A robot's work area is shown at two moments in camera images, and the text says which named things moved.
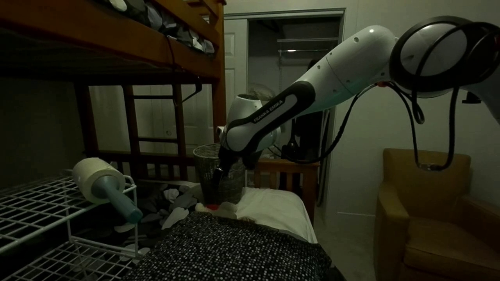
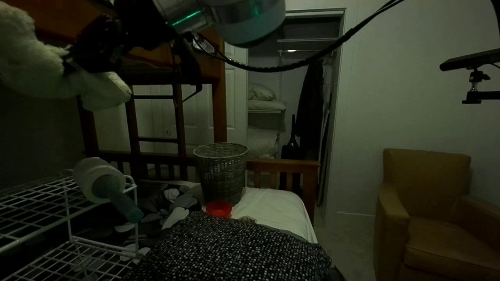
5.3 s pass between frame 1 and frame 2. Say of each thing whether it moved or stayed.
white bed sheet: stayed
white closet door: stayed
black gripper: moved
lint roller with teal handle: stayed
